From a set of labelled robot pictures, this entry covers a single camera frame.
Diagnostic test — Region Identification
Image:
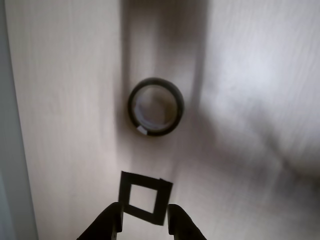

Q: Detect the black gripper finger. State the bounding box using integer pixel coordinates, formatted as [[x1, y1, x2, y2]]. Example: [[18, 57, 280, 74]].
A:
[[167, 203, 208, 240], [76, 201, 125, 240]]

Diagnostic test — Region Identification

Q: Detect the black square tape outline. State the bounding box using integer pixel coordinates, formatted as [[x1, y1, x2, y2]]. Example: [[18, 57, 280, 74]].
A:
[[117, 170, 174, 220]]

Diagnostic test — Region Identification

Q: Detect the black tape roll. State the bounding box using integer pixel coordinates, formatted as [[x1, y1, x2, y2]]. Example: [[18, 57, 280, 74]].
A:
[[126, 76, 186, 138]]

